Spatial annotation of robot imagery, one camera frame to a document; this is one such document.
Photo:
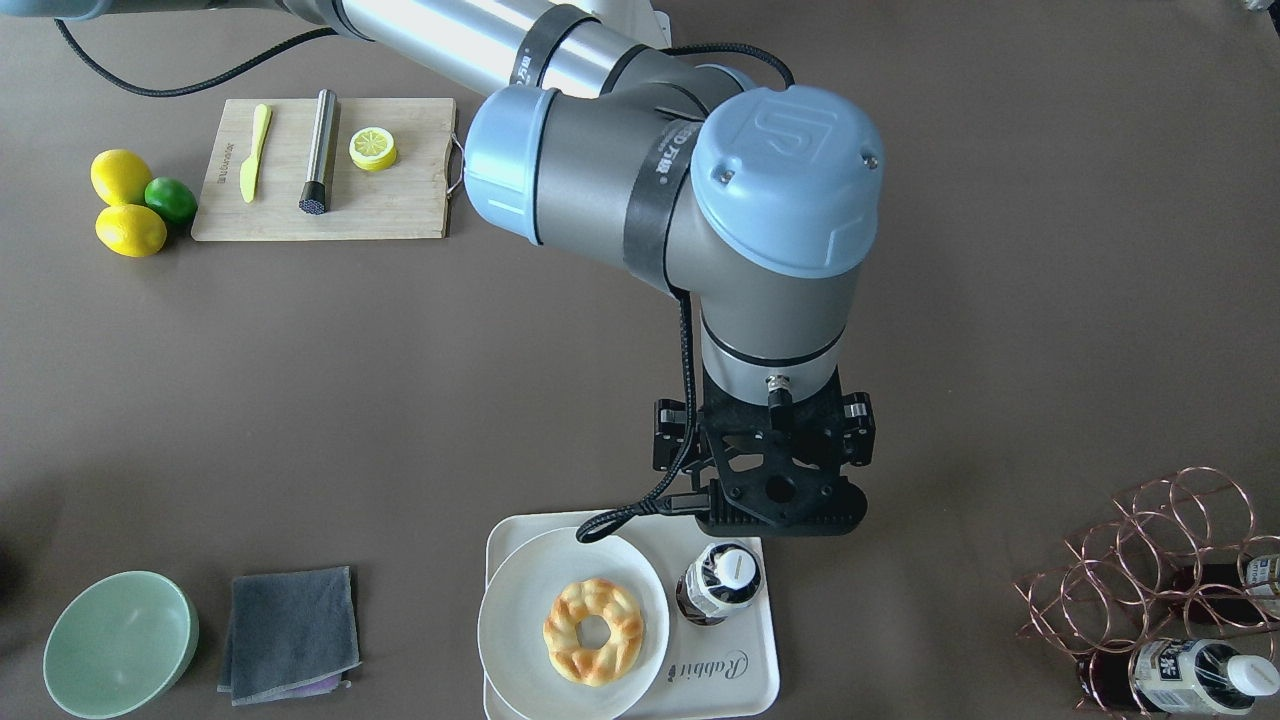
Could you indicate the yellow lemon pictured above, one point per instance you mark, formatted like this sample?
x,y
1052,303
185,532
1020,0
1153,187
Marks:
x,y
120,177
131,230

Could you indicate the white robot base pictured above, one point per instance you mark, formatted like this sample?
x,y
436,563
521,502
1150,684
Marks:
x,y
652,28

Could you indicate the white serving tray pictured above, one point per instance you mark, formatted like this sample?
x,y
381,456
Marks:
x,y
726,670

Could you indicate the braided ring bread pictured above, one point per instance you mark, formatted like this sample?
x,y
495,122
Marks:
x,y
594,632

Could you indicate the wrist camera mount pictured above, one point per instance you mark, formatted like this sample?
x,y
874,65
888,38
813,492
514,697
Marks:
x,y
777,498

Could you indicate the green lime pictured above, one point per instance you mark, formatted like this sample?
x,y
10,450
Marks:
x,y
173,200

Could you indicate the yellow plastic knife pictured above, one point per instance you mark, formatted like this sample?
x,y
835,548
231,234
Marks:
x,y
249,170

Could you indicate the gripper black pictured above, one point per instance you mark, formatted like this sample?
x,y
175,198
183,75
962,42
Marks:
x,y
858,430

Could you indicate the half lemon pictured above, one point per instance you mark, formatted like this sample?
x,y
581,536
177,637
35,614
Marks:
x,y
373,149

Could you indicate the lower yellow lemon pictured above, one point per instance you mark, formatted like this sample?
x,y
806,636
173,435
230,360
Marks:
x,y
131,230

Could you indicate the upper yellow lemon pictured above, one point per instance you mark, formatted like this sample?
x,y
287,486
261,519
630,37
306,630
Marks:
x,y
120,177

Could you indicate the grey folded cloth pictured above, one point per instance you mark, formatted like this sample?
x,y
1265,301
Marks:
x,y
290,635

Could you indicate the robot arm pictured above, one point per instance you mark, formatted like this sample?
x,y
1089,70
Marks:
x,y
764,203

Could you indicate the copper wire bottle rack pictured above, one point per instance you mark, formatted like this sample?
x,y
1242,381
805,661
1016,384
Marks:
x,y
1136,573

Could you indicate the white round plate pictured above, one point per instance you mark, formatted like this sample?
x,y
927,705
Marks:
x,y
516,603

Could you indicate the green ceramic bowl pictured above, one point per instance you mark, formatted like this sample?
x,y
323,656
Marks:
x,y
120,644

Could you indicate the steel muddler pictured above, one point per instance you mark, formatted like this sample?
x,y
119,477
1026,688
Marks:
x,y
314,194

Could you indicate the wooden cutting board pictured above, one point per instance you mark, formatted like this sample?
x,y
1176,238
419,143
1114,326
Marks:
x,y
405,202

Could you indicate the tea bottle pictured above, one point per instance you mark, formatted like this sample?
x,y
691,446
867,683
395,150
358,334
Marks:
x,y
721,582

